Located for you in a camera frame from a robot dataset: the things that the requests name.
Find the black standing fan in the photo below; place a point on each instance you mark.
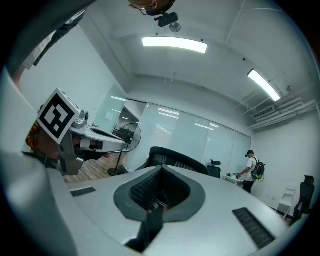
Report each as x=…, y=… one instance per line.
x=113, y=172

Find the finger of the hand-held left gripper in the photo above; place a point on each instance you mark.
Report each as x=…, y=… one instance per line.
x=100, y=130
x=105, y=143

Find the black office chair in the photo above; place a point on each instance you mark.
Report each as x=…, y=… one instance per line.
x=306, y=192
x=213, y=171

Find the black head-worn camera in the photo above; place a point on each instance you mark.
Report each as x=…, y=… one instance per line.
x=167, y=20

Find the white ceiling pipes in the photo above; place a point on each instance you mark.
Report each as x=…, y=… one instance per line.
x=282, y=112

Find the person's left hand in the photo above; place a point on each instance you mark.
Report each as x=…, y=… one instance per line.
x=50, y=147

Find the round ceiling detector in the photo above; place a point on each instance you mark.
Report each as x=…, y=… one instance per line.
x=175, y=27

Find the white folding stool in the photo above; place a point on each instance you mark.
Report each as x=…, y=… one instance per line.
x=290, y=193

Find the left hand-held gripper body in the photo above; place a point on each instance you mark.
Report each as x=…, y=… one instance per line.
x=56, y=115

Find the long ceiling light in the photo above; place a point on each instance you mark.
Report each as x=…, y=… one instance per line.
x=175, y=44
x=263, y=84

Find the black mesh chair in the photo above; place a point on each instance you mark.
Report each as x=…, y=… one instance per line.
x=175, y=156

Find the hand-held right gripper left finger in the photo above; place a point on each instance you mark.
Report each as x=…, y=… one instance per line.
x=100, y=212

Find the green leafy plant sprig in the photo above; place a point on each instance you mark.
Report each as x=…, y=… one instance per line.
x=228, y=174

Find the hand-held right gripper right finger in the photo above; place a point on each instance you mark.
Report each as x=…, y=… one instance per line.
x=212, y=225

